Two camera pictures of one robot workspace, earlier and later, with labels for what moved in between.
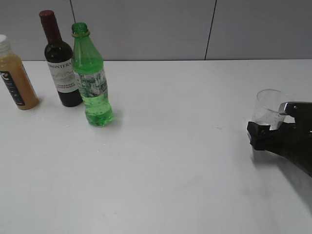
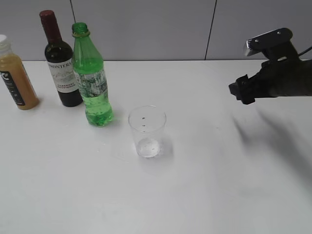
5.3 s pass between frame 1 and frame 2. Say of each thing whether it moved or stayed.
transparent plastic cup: moved
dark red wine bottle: stayed
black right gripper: moved
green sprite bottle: stayed
